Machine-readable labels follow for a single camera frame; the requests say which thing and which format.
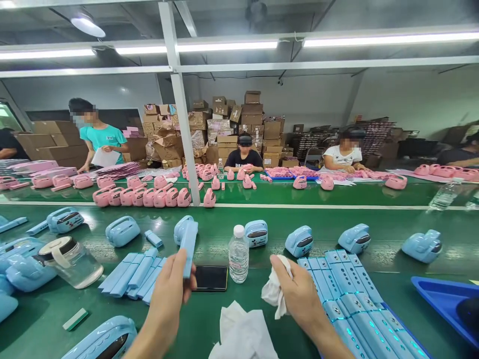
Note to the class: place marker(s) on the clear plastic water bottle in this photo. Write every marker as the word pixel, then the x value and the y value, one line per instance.
pixel 238 258

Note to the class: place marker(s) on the blue tray of pink parts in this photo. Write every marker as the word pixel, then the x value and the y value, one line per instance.
pixel 288 174

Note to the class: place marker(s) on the large clear water bottle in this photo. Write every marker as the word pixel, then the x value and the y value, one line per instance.
pixel 445 194

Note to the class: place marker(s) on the long blue plastic bar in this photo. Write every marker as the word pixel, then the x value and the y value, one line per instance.
pixel 188 243

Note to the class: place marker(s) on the black rounded object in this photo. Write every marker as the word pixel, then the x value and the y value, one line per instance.
pixel 469 314

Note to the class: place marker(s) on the heap of printed brown cartons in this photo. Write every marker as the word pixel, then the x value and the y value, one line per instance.
pixel 213 127

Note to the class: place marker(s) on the row of blue holed bars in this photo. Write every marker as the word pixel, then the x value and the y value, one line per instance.
pixel 359 299

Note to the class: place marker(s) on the glass jar with white lid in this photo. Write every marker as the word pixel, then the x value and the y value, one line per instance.
pixel 73 263

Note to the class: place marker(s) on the cluster of pink speakers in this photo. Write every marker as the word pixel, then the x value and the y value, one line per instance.
pixel 209 172
pixel 445 171
pixel 56 181

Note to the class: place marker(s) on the pile of plain blue bars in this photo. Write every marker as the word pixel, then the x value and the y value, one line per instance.
pixel 131 275

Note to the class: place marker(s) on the short blue bar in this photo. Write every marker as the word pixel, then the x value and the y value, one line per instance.
pixel 154 239

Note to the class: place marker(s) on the pile of pink flat cartons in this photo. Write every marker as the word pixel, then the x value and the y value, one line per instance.
pixel 116 171

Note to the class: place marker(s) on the slim blue bar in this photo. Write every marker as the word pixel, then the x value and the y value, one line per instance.
pixel 13 225
pixel 36 228

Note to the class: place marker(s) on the grey metal frame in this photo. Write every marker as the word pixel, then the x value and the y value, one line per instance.
pixel 179 112

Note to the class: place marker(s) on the green and white block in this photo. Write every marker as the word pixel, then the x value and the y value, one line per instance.
pixel 75 320

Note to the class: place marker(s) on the white wiping cloth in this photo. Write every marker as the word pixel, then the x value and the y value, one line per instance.
pixel 271 293

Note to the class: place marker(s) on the blue toy speaker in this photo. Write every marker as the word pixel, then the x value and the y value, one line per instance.
pixel 7 306
pixel 101 340
pixel 298 242
pixel 122 231
pixel 30 275
pixel 354 239
pixel 179 230
pixel 65 220
pixel 422 247
pixel 17 247
pixel 256 233

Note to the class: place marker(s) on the stack of pink boxes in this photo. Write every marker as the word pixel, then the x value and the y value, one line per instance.
pixel 41 167

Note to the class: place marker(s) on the person's left hand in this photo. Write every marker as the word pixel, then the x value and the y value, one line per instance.
pixel 168 288

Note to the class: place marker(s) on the white paper sheets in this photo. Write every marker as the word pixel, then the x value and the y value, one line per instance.
pixel 104 157

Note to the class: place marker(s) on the blue plastic tray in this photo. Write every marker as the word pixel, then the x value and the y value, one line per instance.
pixel 439 299

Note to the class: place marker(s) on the round ceiling lamp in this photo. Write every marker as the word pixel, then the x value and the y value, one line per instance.
pixel 88 26

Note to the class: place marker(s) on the white tube light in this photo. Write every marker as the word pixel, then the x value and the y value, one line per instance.
pixel 393 39
pixel 209 46
pixel 45 54

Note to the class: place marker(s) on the person's right hand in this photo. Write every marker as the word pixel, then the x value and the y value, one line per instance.
pixel 301 299

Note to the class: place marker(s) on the black smartphone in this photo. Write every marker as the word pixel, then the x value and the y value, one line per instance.
pixel 210 278

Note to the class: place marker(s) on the pink toy speaker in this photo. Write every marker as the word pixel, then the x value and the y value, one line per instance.
pixel 396 182
pixel 300 182
pixel 327 183

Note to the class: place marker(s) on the flat white cloth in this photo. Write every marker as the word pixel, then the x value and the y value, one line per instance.
pixel 239 334

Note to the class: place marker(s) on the row of pink speakers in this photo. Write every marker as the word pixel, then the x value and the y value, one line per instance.
pixel 149 197

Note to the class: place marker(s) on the stack of plain brown cartons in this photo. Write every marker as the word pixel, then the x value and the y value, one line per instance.
pixel 52 142

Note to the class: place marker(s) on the small clear water bottle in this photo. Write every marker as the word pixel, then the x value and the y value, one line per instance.
pixel 220 170

